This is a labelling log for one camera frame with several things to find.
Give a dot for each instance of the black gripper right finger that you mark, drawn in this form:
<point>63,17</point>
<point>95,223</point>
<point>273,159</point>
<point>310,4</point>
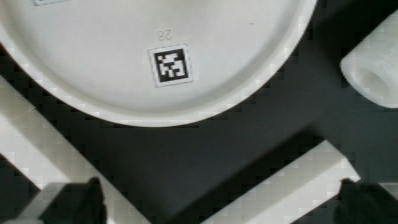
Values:
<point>369,203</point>

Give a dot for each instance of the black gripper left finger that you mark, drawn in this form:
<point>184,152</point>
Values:
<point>67,204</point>

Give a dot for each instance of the white cylindrical table leg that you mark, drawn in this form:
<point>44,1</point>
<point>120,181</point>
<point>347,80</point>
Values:
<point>371,64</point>

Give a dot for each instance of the white round table top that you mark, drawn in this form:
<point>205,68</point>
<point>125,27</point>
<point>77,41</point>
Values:
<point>152,62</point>

